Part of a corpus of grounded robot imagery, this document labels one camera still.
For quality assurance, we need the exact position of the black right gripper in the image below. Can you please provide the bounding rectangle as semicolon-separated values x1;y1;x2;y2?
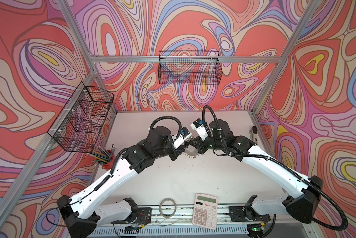
189;132;226;155

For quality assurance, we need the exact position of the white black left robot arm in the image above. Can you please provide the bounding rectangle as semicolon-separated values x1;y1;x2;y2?
56;116;192;238

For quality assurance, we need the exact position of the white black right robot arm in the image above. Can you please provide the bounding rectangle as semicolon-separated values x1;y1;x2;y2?
189;105;348;231

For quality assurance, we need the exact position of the white black remote control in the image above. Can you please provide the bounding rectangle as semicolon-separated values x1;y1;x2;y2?
250;126;258;144

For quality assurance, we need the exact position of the clear tape roll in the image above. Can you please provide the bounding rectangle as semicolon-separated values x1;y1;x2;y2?
159;197;177;219

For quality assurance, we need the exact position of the white desk calculator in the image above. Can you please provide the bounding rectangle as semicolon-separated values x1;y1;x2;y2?
192;193;218;230

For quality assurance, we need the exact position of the red pencil cup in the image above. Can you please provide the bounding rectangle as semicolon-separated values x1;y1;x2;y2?
88;145;115;165

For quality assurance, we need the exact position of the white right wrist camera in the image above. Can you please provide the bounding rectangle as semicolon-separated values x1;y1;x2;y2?
190;119;211;141

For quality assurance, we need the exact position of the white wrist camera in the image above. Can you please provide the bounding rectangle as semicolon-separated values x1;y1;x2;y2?
173;127;192;150
190;119;211;141

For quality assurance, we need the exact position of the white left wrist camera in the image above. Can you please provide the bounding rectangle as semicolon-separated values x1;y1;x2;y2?
173;127;192;150

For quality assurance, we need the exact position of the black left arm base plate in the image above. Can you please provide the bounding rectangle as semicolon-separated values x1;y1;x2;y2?
111;207;152;225

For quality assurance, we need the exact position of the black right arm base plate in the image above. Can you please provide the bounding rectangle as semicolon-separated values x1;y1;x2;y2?
228;206;271;223

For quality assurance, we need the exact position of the black wire basket back wall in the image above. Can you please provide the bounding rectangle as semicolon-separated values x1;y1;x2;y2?
158;50;223;85

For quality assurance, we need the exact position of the black wire basket wall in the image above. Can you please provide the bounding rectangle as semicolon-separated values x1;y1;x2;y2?
47;82;114;153
158;50;223;85

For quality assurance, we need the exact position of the black wire basket left wall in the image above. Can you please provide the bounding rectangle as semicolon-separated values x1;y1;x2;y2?
47;82;114;153

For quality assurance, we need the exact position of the aluminium front rail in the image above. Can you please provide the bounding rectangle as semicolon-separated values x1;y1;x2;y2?
65;203;318;238

